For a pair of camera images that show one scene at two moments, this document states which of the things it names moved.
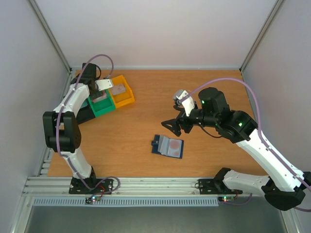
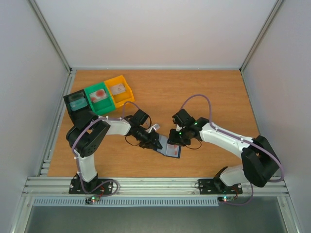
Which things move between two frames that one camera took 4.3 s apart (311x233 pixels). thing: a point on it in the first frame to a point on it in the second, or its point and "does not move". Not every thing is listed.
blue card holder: (165, 146) does not move
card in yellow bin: (116, 89) does not move
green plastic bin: (103, 107) does not move
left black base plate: (77, 186) does not move
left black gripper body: (94, 95) to (146, 140)
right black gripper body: (182, 120) to (178, 138)
